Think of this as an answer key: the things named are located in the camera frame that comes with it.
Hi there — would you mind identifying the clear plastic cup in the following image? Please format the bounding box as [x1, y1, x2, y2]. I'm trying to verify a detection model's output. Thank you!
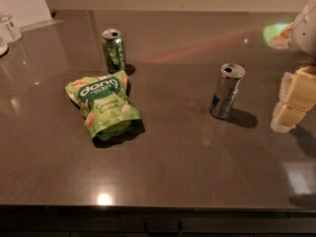
[0, 12, 23, 43]

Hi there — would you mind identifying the green soda can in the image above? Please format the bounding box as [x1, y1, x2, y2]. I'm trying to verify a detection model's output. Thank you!
[102, 29, 126, 73]

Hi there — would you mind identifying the green rice chip bag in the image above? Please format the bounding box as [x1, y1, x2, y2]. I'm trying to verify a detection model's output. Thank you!
[65, 71, 141, 141]

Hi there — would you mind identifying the black drawer handle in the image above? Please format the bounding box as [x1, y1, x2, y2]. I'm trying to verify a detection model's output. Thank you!
[143, 220, 183, 237]

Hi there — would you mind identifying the white container at left edge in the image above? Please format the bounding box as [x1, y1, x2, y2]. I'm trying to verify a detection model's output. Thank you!
[0, 37, 8, 56]

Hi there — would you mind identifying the silver redbull can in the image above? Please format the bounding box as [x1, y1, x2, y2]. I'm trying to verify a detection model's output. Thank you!
[210, 63, 245, 119]

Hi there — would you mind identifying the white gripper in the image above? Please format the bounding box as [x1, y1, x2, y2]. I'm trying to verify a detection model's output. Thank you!
[271, 0, 316, 133]

